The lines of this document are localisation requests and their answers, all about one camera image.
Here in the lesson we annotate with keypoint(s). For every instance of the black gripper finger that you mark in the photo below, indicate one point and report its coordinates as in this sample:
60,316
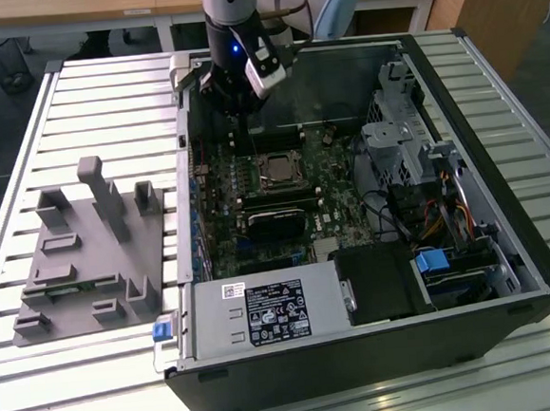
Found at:
250,106
213,89

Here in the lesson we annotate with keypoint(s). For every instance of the silver CPU green edge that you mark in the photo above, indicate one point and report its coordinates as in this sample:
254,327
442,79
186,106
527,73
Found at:
281,167

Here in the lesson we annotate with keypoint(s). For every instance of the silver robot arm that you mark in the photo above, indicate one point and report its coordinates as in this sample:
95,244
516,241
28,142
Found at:
228,0

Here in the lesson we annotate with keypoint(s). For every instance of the RAM slot white clips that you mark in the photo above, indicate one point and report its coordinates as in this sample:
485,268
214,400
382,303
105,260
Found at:
274,129
274,140

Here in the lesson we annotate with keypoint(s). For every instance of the CPU socket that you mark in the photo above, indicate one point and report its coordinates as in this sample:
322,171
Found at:
280,186

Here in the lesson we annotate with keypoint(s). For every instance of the black expansion slot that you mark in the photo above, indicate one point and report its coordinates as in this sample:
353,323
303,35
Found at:
265,264

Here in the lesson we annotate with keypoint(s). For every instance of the black graphics card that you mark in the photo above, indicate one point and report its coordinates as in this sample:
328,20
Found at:
276,226

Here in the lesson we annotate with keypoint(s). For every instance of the green motherboard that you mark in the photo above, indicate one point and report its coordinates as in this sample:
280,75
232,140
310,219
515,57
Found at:
332,210

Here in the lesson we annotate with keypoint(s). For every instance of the silver metal drive cage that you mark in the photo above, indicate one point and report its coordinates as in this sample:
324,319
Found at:
395,158

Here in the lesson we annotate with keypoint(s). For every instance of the silver chipset heatsink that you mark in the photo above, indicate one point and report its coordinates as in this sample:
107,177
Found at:
326,249

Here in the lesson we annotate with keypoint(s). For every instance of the black mesh waste bin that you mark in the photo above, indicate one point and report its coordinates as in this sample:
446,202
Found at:
4,65

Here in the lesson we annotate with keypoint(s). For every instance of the silver power supply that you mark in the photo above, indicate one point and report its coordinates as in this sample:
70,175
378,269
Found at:
217,315

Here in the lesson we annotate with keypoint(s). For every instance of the grey parts rack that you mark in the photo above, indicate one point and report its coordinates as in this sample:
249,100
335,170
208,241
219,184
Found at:
90,277

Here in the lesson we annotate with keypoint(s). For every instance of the hard disk in blue carrier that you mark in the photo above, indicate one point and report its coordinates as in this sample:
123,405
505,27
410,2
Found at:
432,262

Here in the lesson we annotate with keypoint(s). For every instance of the blue case latch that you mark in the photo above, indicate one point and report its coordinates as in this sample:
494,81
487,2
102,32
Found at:
161,332

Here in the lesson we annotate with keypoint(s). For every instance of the green RAM stick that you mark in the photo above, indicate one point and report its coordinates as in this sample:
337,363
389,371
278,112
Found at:
72,290

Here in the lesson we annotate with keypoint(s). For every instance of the wooden cabinet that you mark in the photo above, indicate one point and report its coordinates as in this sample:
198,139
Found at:
502,6

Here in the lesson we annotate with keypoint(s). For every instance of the black open PC case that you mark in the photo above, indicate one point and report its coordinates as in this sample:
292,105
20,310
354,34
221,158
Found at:
317,383

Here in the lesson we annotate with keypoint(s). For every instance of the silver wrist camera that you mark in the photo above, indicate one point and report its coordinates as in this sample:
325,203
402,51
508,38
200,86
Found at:
267,75

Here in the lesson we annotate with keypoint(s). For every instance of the wooden desk white frame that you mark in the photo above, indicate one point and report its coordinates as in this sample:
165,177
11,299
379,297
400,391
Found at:
97,3

